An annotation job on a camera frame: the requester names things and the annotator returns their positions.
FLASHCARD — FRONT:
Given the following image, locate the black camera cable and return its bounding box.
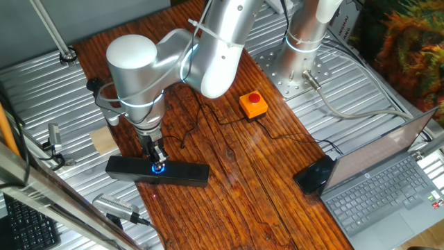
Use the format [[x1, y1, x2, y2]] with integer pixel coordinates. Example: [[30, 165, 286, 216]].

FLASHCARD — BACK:
[[137, 215, 169, 250]]

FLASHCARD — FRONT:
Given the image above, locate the silver finned camera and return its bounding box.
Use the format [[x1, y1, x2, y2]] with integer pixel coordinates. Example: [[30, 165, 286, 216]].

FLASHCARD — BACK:
[[92, 193, 150, 226]]

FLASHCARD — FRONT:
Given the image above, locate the black keyboard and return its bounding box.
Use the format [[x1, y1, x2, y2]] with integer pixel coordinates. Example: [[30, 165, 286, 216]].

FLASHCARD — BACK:
[[1, 194, 62, 250]]

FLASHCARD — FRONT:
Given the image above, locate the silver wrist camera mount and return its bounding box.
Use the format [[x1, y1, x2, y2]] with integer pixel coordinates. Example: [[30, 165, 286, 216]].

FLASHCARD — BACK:
[[85, 76, 121, 126]]

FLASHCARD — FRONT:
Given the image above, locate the thick grey robot cable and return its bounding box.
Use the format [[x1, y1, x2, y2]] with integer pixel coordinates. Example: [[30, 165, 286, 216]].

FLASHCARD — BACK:
[[301, 69, 434, 140]]

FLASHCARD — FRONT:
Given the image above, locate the white printed box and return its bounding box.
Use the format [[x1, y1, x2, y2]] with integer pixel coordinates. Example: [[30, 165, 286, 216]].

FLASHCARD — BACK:
[[325, 3, 368, 69]]

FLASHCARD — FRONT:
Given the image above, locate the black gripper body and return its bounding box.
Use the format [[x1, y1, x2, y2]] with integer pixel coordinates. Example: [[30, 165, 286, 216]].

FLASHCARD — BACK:
[[137, 133, 166, 159]]

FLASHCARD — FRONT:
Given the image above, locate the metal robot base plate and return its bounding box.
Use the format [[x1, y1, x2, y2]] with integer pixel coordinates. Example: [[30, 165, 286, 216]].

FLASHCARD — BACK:
[[253, 44, 332, 100]]

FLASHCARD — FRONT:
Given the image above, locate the metal frame beam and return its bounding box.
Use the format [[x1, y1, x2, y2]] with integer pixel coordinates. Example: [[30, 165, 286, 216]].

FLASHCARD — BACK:
[[0, 142, 143, 250]]

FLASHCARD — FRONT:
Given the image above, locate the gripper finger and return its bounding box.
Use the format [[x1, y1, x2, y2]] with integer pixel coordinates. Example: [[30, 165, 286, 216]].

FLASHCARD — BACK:
[[156, 144, 170, 167], [148, 147, 160, 169]]

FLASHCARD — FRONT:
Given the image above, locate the metal tripod pole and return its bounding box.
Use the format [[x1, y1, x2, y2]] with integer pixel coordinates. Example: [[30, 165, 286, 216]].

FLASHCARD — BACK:
[[29, 0, 78, 67]]

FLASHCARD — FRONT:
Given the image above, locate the orange emergency stop button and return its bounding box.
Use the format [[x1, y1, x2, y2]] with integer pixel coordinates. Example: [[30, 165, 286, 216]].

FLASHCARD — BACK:
[[238, 90, 269, 122]]

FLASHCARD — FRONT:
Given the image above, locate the black smartphone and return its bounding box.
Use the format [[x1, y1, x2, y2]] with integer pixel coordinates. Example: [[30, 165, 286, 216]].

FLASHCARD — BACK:
[[293, 155, 336, 196]]

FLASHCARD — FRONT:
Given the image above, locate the brown wooden board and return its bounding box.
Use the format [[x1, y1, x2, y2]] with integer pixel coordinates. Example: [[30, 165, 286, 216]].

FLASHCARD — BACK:
[[72, 0, 355, 250]]

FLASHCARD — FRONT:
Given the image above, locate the small wooden block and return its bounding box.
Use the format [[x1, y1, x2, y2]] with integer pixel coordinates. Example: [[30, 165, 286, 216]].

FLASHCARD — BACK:
[[89, 125, 121, 156]]

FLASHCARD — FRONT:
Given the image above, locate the thin black speaker cable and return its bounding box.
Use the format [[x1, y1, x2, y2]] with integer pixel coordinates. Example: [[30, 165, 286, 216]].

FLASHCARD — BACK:
[[161, 102, 344, 159]]

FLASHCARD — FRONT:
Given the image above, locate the black speaker bar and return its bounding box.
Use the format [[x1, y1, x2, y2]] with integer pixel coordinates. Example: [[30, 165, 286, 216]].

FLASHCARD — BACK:
[[105, 155, 211, 188]]

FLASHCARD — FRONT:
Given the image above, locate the orange stick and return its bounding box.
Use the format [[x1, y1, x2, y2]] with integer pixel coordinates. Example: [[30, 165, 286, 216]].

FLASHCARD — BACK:
[[0, 102, 21, 159]]

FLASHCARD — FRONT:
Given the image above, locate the black clamp tool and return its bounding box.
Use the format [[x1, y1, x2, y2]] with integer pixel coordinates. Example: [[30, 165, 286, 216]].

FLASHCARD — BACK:
[[46, 122, 64, 153]]

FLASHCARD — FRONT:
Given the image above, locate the orange green fuzzy cloth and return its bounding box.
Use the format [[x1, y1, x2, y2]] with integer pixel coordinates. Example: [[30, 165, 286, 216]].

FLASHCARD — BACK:
[[350, 0, 444, 128]]

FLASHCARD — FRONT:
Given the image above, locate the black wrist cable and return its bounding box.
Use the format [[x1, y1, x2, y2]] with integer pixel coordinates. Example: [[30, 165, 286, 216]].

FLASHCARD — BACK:
[[92, 41, 202, 126]]

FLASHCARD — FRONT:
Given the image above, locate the grey laptop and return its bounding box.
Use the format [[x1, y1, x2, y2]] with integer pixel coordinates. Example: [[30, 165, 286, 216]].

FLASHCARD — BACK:
[[317, 106, 444, 250]]

